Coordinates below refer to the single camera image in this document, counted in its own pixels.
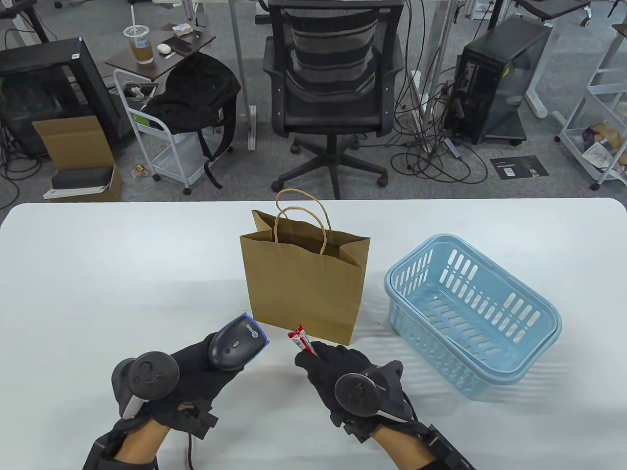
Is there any person's right hand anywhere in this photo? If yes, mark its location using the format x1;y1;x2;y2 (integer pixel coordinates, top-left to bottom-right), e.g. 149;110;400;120
295;342;431;444

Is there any person's left hand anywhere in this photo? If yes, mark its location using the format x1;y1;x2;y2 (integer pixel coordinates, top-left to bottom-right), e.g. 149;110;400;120
140;332;246;432

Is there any red instant coffee powder package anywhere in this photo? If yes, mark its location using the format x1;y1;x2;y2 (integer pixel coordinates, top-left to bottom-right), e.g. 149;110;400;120
288;325;319;359

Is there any grey hand controller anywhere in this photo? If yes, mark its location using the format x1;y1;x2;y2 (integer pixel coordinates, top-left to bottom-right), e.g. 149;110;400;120
335;361;417;423
112;352;179;420

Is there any black barcode scanner blue trim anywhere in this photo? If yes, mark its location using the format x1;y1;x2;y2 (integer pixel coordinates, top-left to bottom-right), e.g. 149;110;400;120
208;313;271;371

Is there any brown paper bag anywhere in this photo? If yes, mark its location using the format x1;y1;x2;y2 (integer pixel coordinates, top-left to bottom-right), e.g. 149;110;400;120
239;188;371;347

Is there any person's right forearm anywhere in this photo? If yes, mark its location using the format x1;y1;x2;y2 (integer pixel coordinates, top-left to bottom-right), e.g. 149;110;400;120
370;426;436;470

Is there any person's left forearm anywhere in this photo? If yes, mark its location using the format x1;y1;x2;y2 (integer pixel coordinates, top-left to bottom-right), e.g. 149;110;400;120
115;419;172;462

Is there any light blue plastic basket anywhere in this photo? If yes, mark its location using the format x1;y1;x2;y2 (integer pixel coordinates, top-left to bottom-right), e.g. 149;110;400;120
384;234;563;401

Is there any white rolling cart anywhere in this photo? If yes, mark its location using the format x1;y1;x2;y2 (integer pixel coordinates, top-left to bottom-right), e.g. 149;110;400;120
114;69;235;195

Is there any black mesh office chair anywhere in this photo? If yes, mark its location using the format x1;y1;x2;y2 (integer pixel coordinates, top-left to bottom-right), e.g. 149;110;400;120
263;0;405;200

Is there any open cardboard box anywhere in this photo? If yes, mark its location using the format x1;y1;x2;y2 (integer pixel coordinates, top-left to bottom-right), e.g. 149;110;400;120
32;116;123;202

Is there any black booklet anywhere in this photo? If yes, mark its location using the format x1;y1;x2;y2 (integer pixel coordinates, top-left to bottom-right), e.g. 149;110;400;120
490;155;549;181

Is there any black backpack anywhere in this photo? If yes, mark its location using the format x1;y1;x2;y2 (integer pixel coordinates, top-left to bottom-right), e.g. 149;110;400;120
145;52;242;190

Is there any power strip with plugs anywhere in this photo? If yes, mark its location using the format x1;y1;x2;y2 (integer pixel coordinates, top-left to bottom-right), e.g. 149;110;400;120
122;82;158;102

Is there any small brown side table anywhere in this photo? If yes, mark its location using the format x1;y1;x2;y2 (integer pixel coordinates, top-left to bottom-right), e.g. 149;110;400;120
105;30;217;83

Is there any white desk leg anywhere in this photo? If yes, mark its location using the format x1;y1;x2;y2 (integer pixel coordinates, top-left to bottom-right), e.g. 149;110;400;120
524;22;549;119
229;0;258;151

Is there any black phone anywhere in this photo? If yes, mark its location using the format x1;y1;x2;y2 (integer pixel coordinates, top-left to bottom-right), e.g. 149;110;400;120
162;37;195;55

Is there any plastic iced drink cup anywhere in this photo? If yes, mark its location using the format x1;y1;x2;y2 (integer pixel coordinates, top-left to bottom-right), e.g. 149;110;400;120
123;5;154;65

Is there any black computer tower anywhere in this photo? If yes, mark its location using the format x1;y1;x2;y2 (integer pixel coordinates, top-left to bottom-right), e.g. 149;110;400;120
451;15;554;146

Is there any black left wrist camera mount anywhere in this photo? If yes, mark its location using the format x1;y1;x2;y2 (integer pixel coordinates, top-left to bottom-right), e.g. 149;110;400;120
81;426;160;470

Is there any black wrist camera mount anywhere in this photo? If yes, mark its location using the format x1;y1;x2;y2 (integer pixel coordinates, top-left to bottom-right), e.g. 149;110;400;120
81;426;160;470
407;423;476;470

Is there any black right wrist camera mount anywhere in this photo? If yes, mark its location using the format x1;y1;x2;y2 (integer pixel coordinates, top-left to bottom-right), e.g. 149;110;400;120
407;423;476;470

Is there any tangle of black cables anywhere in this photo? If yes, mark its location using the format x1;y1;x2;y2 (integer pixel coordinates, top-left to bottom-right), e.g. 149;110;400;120
387;73;490;186

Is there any white wire shelf cart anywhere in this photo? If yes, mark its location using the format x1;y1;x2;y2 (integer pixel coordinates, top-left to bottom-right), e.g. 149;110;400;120
555;24;627;191

